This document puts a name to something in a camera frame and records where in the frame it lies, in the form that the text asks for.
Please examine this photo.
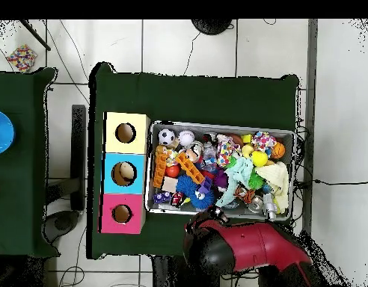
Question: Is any black rod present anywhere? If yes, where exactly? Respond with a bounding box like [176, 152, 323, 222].
[19, 19, 52, 52]

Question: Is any soccer ball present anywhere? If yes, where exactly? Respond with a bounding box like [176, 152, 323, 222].
[157, 128, 176, 146]

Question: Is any wooden box with three holes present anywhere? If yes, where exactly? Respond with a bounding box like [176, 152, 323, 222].
[98, 111, 151, 235]

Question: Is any long orange toy brick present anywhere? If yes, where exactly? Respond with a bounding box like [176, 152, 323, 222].
[174, 151, 206, 185]

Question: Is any shallow wire mesh bin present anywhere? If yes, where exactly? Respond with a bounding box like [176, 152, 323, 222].
[144, 120, 296, 222]

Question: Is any multicoloured speckled cloth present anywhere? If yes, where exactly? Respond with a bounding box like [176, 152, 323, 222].
[6, 43, 38, 72]

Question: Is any yellow ball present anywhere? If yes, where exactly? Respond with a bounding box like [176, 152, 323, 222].
[251, 149, 269, 167]

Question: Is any black upright panel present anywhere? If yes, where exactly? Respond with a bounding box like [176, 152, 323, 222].
[70, 104, 87, 212]

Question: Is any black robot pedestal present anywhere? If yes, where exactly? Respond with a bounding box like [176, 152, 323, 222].
[152, 255, 186, 287]

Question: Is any black round stand base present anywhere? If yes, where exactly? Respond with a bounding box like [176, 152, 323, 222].
[190, 19, 233, 36]

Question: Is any cream knitted cloth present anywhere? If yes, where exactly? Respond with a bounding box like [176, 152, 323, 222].
[255, 161, 289, 214]

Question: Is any dark green table cloth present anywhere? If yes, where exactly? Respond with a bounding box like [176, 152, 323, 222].
[86, 62, 300, 259]
[0, 67, 60, 258]

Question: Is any black cable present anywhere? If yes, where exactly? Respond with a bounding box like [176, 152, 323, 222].
[183, 31, 203, 76]
[294, 178, 368, 186]

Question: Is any mint green cloth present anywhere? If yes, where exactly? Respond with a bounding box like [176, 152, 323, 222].
[215, 156, 254, 209]

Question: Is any polka-dot cloth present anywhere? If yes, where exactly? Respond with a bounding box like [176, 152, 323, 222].
[251, 131, 277, 153]
[215, 134, 242, 168]

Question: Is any blue bowl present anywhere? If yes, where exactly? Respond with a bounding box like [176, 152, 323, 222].
[0, 109, 16, 155]

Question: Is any baseball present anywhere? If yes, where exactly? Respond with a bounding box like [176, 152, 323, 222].
[177, 129, 196, 147]

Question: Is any silver toy robot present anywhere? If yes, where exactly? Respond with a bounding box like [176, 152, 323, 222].
[261, 192, 277, 222]

